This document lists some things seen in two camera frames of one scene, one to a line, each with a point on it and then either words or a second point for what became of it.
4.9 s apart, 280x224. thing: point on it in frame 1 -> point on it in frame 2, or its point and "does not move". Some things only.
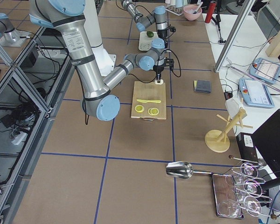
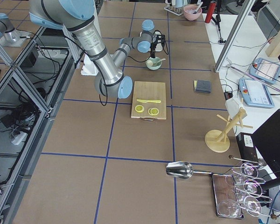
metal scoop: x=182 y=170 does not move
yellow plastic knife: x=144 y=101 does not move
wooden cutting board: x=149 y=90 does not move
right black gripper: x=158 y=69 -> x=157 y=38
